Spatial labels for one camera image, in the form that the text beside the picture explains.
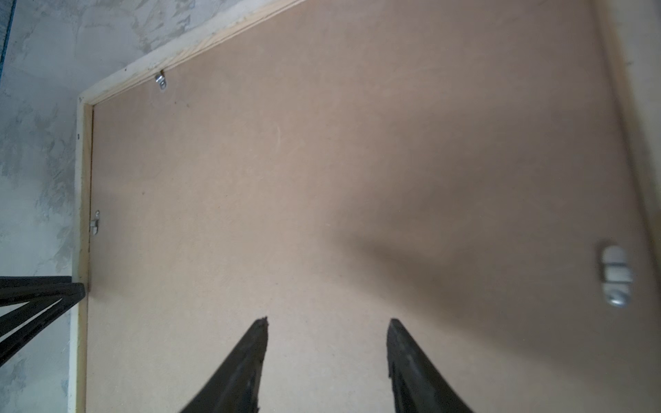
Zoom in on brown cardboard backing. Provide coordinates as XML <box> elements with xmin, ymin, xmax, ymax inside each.
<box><xmin>87</xmin><ymin>1</ymin><xmax>660</xmax><ymax>412</ymax></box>

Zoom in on silver metal turn clip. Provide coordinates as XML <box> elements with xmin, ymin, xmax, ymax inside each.
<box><xmin>601</xmin><ymin>244</ymin><xmax>633</xmax><ymax>308</ymax></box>

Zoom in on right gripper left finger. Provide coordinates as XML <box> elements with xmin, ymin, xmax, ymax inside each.
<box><xmin>182</xmin><ymin>318</ymin><xmax>269</xmax><ymax>413</ymax></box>

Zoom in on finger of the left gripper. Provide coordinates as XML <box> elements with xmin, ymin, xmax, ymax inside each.
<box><xmin>1</xmin><ymin>276</ymin><xmax>86</xmax><ymax>364</ymax></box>

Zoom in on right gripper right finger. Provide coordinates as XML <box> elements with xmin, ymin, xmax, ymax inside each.
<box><xmin>387</xmin><ymin>318</ymin><xmax>471</xmax><ymax>413</ymax></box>

